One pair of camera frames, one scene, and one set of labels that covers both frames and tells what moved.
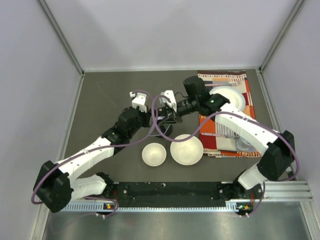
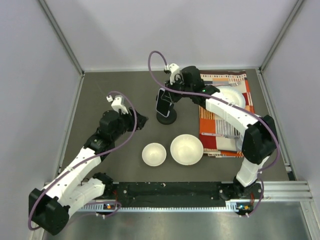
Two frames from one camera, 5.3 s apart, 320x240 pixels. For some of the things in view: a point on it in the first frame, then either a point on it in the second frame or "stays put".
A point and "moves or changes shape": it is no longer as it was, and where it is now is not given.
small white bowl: (154, 154) stays put
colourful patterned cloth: (216, 139) stays put
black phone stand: (166, 129) → (170, 118)
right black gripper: (177, 117) → (172, 96)
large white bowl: (187, 152) stays put
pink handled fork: (231, 84) stays put
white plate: (232, 95) stays put
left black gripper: (146, 115) → (130, 117)
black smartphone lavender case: (167, 119) moves or changes shape
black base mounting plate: (187, 194) stays put
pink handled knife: (220, 135) stays put
